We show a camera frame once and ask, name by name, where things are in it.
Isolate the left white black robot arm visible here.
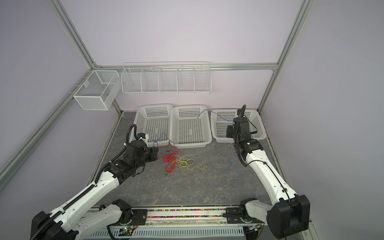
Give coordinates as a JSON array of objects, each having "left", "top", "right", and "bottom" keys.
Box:
[{"left": 30, "top": 139, "right": 159, "bottom": 240}]

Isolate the white mesh wall box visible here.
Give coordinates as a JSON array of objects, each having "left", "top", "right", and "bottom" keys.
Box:
[{"left": 74, "top": 70, "right": 121, "bottom": 111}]

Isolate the red cable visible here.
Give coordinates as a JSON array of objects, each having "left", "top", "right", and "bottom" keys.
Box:
[{"left": 158, "top": 144, "right": 182, "bottom": 175}]

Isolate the middle white plastic basket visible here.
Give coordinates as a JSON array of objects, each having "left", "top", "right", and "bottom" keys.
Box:
[{"left": 170, "top": 105, "right": 212, "bottom": 149}]

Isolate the white plastic basket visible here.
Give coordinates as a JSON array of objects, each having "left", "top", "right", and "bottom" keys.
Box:
[
  {"left": 211, "top": 109, "right": 267, "bottom": 143},
  {"left": 170, "top": 105, "right": 212, "bottom": 149},
  {"left": 134, "top": 104, "right": 175, "bottom": 147}
]

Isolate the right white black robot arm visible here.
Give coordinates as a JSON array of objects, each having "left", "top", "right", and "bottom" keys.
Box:
[{"left": 227, "top": 114, "right": 311, "bottom": 240}]

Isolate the blue cable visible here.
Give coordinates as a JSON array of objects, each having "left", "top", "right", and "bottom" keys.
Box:
[
  {"left": 152, "top": 132, "right": 176, "bottom": 148},
  {"left": 197, "top": 109, "right": 238, "bottom": 173}
]

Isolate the white wire wall shelf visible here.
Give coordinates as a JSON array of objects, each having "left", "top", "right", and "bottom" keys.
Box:
[{"left": 121, "top": 62, "right": 212, "bottom": 95}]

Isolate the right white plastic basket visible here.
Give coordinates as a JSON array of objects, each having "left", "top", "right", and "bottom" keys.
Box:
[{"left": 211, "top": 109, "right": 267, "bottom": 143}]

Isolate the yellow cable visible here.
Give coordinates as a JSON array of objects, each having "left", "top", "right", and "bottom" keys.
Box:
[{"left": 173, "top": 158, "right": 208, "bottom": 172}]

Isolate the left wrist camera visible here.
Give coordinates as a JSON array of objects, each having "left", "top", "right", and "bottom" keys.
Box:
[{"left": 136, "top": 133, "right": 149, "bottom": 145}]

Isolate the white vented cable duct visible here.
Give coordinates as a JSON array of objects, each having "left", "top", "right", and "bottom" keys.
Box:
[{"left": 67, "top": 226, "right": 245, "bottom": 240}]

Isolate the left white plastic basket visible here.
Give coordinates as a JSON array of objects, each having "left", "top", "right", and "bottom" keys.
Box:
[{"left": 134, "top": 104, "right": 175, "bottom": 147}]

